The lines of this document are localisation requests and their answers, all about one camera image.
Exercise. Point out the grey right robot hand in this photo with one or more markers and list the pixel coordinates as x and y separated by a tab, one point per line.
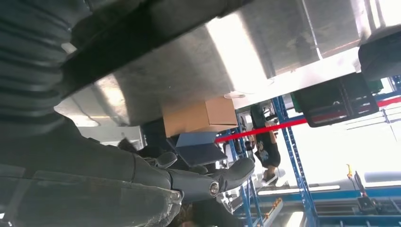
78	175

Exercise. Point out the brown cardboard box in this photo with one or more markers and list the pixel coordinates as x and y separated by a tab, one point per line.
200	117

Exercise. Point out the green slotted plastic crate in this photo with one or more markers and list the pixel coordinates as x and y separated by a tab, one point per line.
329	100

